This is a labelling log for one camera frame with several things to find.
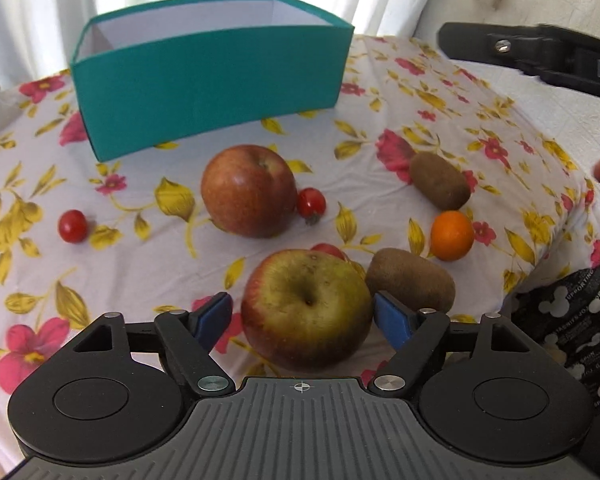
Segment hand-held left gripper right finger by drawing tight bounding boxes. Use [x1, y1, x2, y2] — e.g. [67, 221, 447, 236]
[372, 291, 533, 398]

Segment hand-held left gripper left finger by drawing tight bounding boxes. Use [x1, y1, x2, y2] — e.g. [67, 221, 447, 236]
[72, 291, 236, 396]

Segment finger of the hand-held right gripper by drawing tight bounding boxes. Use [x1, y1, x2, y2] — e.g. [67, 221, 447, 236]
[438, 22, 600, 112]

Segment green-red apple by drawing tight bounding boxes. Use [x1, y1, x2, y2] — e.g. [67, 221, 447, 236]
[240, 250, 374, 372]

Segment cherry tomato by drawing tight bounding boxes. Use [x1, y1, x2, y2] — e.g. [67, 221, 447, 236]
[297, 187, 327, 226]
[310, 243, 350, 262]
[57, 209, 89, 244]

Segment brown kiwi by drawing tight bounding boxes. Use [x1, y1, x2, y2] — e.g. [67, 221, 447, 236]
[365, 248, 456, 313]
[410, 151, 471, 211]

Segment teal cardboard box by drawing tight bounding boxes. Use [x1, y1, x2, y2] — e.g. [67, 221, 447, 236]
[70, 0, 356, 163]

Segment floral tablecloth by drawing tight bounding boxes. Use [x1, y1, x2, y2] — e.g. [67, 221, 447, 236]
[0, 35, 600, 467]

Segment small orange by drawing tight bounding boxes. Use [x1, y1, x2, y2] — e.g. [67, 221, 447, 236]
[430, 210, 475, 262]

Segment red apple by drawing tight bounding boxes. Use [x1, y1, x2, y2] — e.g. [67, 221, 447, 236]
[200, 144, 299, 239]

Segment black printed bag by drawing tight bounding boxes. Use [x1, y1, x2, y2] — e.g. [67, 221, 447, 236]
[505, 264, 600, 413]

